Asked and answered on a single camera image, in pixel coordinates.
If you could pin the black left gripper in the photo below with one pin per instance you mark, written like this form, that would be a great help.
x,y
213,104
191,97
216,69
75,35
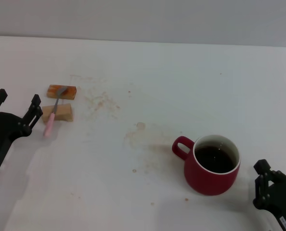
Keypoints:
x,y
3,127

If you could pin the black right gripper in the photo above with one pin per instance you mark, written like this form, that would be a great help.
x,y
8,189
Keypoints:
x,y
283,192

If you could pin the red ceramic cup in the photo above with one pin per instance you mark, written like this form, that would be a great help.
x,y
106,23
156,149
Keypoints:
x,y
205,183

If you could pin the dark coffee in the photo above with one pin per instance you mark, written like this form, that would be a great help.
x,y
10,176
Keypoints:
x,y
215,158

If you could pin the plain wooden block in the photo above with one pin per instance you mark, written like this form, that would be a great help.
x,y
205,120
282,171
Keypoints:
x,y
64,111

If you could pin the orange stained wooden block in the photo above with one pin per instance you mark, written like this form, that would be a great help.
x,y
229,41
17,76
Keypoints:
x,y
70,93

